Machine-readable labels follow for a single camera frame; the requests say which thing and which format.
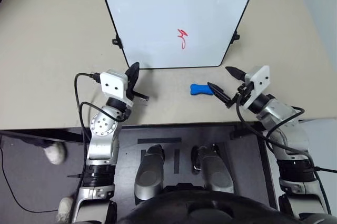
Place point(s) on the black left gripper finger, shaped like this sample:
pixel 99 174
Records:
pixel 140 96
pixel 134 69

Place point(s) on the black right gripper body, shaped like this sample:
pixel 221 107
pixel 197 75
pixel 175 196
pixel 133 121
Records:
pixel 241 94

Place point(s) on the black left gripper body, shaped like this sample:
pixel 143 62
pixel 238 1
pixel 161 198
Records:
pixel 131 84

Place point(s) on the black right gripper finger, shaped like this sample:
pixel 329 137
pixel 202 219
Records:
pixel 218 92
pixel 236 73

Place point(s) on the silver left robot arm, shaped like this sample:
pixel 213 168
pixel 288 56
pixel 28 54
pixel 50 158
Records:
pixel 102 131

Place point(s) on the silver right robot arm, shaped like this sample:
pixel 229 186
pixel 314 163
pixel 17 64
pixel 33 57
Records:
pixel 285 126

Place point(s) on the blue bone-shaped eraser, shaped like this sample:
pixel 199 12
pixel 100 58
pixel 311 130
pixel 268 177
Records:
pixel 199 89

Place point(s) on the dark grey base platform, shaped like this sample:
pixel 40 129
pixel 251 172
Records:
pixel 252 171

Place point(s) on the silver left robot leg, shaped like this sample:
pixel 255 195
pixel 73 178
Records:
pixel 148 174

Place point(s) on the silver robot leg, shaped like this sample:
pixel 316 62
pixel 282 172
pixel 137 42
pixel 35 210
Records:
pixel 214 171
pixel 148 174

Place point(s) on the silver right robot leg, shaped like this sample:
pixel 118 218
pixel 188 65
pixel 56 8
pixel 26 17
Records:
pixel 214 171

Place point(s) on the white fuzzy shoe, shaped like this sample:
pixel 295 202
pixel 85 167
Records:
pixel 55 153
pixel 65 210

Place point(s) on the dark rounded robot torso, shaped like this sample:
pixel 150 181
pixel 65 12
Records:
pixel 200 209

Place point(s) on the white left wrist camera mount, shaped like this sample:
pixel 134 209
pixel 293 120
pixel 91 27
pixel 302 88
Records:
pixel 113 85

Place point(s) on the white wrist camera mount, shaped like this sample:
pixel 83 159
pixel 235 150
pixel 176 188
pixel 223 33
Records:
pixel 259 81
pixel 113 85

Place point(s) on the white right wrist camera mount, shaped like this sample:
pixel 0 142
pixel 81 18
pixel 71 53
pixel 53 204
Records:
pixel 259 81

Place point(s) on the white whiteboard with black frame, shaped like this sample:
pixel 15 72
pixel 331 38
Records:
pixel 158 31

